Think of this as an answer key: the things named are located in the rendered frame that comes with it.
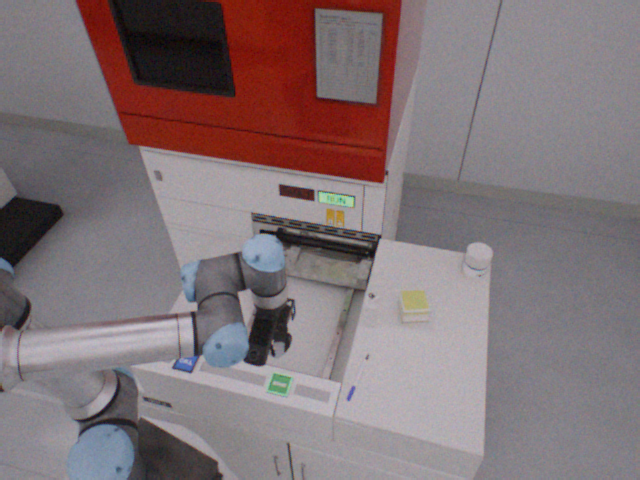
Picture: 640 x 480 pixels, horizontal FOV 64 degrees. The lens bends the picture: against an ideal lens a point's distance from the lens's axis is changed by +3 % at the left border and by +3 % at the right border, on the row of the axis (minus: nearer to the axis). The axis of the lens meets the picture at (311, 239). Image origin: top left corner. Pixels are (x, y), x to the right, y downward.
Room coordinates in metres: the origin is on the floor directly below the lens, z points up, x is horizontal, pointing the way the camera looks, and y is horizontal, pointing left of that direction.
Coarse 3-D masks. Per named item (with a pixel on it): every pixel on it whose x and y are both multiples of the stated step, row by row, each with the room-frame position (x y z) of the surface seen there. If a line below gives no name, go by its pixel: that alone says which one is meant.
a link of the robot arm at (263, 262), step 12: (252, 240) 0.65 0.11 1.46; (264, 240) 0.65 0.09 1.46; (276, 240) 0.65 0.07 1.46; (240, 252) 0.64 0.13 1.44; (252, 252) 0.62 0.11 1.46; (264, 252) 0.62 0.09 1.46; (276, 252) 0.62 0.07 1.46; (252, 264) 0.61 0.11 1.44; (264, 264) 0.60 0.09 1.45; (276, 264) 0.61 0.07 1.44; (252, 276) 0.60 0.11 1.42; (264, 276) 0.60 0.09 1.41; (276, 276) 0.61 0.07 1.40; (252, 288) 0.61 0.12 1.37; (264, 288) 0.60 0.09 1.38; (276, 288) 0.61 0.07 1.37
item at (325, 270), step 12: (288, 252) 1.16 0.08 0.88; (300, 264) 1.10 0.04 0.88; (312, 264) 1.10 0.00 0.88; (324, 264) 1.10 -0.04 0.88; (336, 264) 1.10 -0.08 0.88; (348, 264) 1.09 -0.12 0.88; (300, 276) 1.07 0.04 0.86; (312, 276) 1.06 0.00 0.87; (324, 276) 1.05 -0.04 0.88; (336, 276) 1.04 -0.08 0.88; (348, 276) 1.04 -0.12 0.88; (360, 288) 1.01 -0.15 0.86
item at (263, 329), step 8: (256, 312) 0.62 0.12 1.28; (256, 320) 0.61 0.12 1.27; (264, 320) 0.61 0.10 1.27; (272, 320) 0.60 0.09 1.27; (256, 328) 0.59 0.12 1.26; (264, 328) 0.59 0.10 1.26; (272, 328) 0.59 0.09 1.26; (256, 336) 0.58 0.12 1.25; (264, 336) 0.58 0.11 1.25; (272, 336) 0.58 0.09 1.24; (256, 344) 0.57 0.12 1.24; (264, 344) 0.56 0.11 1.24; (248, 352) 0.55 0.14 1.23; (256, 352) 0.55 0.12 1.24; (264, 352) 0.55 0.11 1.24; (248, 360) 0.54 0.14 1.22; (256, 360) 0.54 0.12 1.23; (264, 360) 0.54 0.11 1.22
